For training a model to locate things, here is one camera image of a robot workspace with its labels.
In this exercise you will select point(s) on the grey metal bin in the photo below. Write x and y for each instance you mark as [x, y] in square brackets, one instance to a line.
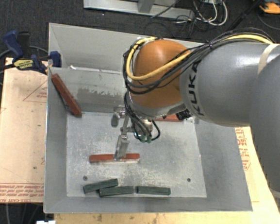
[164, 165]

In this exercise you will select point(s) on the red-brown block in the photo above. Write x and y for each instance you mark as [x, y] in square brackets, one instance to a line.
[66, 95]
[168, 118]
[101, 158]

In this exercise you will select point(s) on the dark green flat block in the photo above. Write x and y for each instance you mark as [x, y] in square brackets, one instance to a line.
[117, 191]
[153, 190]
[100, 186]

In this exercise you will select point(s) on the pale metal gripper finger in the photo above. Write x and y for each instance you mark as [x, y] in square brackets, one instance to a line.
[118, 148]
[124, 149]

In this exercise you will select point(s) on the black cylinder on white bracket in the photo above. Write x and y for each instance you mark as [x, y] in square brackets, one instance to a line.
[182, 115]

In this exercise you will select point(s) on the brown cardboard board, red print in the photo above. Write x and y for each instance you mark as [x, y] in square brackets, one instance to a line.
[21, 135]

